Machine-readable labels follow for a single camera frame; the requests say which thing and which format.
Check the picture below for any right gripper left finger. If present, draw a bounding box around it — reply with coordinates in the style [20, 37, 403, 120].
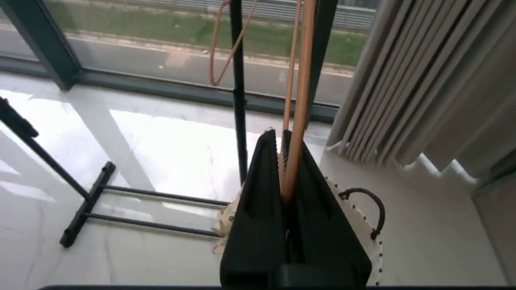
[219, 128, 289, 288]

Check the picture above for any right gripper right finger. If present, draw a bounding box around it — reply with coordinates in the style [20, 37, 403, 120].
[281, 129, 373, 288]

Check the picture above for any white laundry basket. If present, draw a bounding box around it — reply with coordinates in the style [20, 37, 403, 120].
[322, 176, 387, 287]

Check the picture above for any black clothes rack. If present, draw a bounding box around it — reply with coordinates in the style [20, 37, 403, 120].
[0, 0, 250, 249]

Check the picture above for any beige curtain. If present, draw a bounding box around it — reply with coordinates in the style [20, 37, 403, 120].
[325, 0, 516, 180]

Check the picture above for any window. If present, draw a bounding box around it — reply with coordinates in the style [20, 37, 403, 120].
[0, 0, 380, 125]

